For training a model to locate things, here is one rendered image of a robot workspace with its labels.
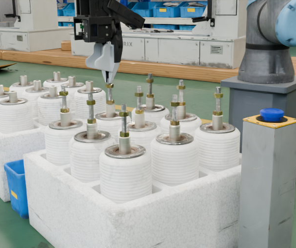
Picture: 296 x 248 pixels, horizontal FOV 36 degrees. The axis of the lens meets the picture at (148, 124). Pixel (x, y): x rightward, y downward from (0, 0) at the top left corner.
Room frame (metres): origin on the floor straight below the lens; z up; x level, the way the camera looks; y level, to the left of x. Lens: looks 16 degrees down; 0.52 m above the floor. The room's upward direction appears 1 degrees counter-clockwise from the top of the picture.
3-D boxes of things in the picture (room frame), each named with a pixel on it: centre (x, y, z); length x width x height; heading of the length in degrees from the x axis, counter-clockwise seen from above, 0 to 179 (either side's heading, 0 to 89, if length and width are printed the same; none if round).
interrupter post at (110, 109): (1.04, 0.09, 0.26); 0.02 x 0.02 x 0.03
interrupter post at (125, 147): (0.78, 0.04, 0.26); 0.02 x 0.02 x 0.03
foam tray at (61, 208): (0.95, 0.02, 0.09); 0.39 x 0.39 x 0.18; 36
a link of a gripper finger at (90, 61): (1.05, 0.11, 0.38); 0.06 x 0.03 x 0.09; 126
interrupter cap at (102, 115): (1.04, 0.09, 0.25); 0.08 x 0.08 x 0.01
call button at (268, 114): (0.76, -0.21, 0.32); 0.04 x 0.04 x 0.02
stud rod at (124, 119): (0.78, 0.04, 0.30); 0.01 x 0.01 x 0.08
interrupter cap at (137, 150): (0.78, 0.04, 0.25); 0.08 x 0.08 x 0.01
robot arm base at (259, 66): (1.24, -0.33, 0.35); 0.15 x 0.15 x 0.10
